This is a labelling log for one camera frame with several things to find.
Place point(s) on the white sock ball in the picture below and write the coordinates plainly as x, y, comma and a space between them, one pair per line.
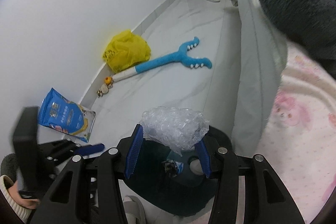
195, 166

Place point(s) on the small duck keychain toys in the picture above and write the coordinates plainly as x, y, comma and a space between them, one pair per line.
105, 87

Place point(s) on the dark grey fleece blanket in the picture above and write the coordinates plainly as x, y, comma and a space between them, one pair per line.
309, 23

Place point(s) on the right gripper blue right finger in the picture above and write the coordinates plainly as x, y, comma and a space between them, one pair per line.
204, 158

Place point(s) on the grey mattress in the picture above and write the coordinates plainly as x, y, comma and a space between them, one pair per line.
263, 58

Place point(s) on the blue plush slingshot toy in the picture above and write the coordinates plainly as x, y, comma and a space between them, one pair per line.
180, 56

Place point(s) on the left hand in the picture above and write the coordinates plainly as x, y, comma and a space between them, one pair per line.
27, 203

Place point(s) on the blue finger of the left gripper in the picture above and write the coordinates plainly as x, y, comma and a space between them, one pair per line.
87, 150

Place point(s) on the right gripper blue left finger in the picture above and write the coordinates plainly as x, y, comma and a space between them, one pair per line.
134, 144

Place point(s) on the pink cartoon print blanket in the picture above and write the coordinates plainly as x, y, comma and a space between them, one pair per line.
298, 137

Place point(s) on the black tissue packet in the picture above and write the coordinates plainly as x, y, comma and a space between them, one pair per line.
173, 168

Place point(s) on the cream knit sleeve cuff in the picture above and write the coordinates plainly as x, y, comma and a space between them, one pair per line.
10, 210

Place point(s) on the blue snack bag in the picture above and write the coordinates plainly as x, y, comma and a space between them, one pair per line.
62, 115

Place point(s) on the dark teal trash bin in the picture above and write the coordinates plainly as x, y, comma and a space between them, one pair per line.
184, 195

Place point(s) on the yellow plastic bag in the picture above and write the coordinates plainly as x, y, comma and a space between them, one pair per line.
126, 50

